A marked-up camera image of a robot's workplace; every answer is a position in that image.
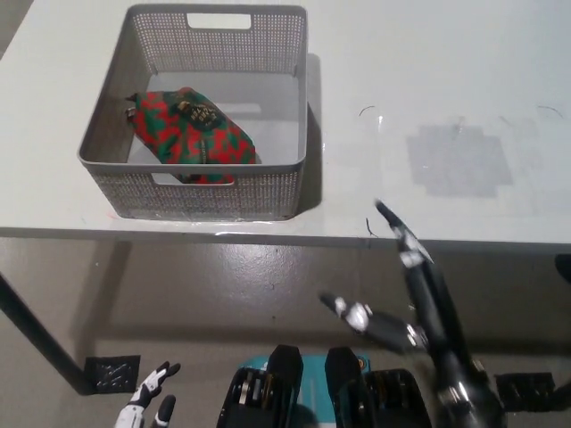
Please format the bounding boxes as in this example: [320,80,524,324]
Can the robot body black teal blocks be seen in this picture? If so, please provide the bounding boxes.
[216,343,433,428]

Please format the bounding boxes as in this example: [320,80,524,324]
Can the black metal table leg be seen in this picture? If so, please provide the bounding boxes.
[0,271,98,397]
[554,253,571,285]

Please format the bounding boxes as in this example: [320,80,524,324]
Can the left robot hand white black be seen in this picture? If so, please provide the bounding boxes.
[114,360,182,428]

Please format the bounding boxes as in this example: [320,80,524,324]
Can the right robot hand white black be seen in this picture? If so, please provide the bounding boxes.
[318,198,475,371]

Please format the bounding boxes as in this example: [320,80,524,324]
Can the red green coffee bean bag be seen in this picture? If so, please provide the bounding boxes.
[123,87,261,185]

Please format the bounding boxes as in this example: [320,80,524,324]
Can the grey perforated plastic basket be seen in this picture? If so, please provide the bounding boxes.
[76,4,310,220]

